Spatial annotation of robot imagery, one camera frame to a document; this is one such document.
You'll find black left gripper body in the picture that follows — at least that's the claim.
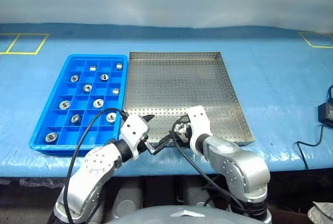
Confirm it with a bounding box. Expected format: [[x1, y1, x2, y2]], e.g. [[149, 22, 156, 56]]
[[137, 123, 158, 156]]

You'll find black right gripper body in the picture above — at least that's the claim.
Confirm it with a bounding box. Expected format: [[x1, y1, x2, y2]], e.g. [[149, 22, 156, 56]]
[[185, 119, 195, 145]]

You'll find blue compartment tray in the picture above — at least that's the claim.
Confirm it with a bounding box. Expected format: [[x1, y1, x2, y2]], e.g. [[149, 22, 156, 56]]
[[28, 54, 129, 153]]

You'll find perforated metal tray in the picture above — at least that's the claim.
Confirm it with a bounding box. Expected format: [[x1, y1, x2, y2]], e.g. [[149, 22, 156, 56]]
[[122, 51, 255, 148]]

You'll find grey rounded housing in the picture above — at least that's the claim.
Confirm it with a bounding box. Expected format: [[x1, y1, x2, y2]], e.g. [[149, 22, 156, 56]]
[[176, 179, 216, 209], [109, 186, 144, 219]]

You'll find grey robot torso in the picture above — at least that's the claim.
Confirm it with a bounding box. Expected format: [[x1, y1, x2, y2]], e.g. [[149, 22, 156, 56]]
[[104, 204, 261, 224]]

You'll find blue plastic table cover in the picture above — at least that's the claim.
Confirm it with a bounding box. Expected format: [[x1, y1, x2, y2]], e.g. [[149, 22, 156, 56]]
[[0, 22, 333, 178]]

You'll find yellow tape outline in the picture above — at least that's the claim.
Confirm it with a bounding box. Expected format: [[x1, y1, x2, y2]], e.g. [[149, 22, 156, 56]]
[[0, 33, 49, 56]]

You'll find black power adapter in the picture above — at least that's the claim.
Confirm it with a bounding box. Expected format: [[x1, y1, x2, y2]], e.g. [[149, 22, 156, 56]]
[[317, 102, 333, 125]]

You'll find white crumpled cloth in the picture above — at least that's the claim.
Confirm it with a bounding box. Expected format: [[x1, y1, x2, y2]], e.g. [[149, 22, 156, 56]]
[[308, 201, 333, 224]]

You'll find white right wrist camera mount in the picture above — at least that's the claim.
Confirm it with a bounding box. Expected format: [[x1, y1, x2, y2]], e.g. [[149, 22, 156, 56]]
[[185, 106, 213, 154]]

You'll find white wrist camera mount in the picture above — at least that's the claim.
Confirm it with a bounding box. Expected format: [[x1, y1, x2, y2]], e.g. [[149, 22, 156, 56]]
[[185, 106, 213, 154], [119, 114, 151, 160]]

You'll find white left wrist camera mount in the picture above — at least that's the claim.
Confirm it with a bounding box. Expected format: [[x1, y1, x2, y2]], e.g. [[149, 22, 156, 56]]
[[119, 114, 151, 160]]

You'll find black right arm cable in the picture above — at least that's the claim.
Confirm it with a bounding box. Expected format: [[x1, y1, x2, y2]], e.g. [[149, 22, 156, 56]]
[[169, 127, 247, 210]]

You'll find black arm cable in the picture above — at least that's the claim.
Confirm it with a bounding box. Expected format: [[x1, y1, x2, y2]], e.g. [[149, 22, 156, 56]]
[[169, 127, 247, 210], [63, 108, 130, 224]]

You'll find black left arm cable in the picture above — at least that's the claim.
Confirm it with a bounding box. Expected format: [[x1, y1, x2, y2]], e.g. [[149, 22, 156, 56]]
[[63, 108, 130, 224]]

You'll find black power adapter cable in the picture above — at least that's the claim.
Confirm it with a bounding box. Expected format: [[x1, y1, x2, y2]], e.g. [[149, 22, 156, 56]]
[[296, 84, 333, 171]]

